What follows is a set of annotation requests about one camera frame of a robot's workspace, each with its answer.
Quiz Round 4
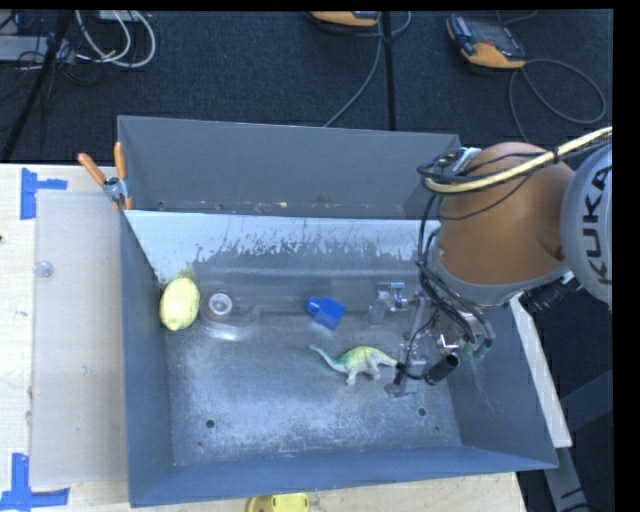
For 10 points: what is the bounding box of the grey metal bin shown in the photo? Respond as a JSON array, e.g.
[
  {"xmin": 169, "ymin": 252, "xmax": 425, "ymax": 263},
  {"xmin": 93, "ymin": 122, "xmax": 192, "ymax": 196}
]
[{"xmin": 115, "ymin": 114, "xmax": 560, "ymax": 509}]

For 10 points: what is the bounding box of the pale wood board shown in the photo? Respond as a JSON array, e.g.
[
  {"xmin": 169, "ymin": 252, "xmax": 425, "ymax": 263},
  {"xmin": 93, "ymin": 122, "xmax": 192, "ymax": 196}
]
[{"xmin": 28, "ymin": 191, "xmax": 130, "ymax": 490}]

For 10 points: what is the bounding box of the yellow lemon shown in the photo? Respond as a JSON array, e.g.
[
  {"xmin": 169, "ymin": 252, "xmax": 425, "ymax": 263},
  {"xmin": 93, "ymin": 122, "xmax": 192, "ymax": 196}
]
[{"xmin": 158, "ymin": 276, "xmax": 202, "ymax": 332}]

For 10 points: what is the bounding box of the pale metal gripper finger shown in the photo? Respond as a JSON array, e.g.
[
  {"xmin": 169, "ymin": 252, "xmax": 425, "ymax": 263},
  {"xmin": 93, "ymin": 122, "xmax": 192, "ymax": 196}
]
[
  {"xmin": 368, "ymin": 281, "xmax": 409, "ymax": 326},
  {"xmin": 383, "ymin": 344, "xmax": 429, "ymax": 400}
]

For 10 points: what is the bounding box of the black cylinder on white bracket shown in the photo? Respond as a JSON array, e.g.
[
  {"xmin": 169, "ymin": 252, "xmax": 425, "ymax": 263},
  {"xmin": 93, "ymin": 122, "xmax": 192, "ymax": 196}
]
[{"xmin": 423, "ymin": 333, "xmax": 476, "ymax": 387}]

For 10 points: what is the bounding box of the blue plastic block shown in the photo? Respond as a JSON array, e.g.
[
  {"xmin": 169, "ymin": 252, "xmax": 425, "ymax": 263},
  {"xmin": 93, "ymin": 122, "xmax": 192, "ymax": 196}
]
[{"xmin": 305, "ymin": 295, "xmax": 347, "ymax": 331}]

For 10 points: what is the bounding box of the green toy dinosaur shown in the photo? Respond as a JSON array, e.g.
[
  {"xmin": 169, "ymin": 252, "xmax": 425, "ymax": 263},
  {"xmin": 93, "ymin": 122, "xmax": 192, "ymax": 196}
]
[{"xmin": 308, "ymin": 343, "xmax": 400, "ymax": 387}]

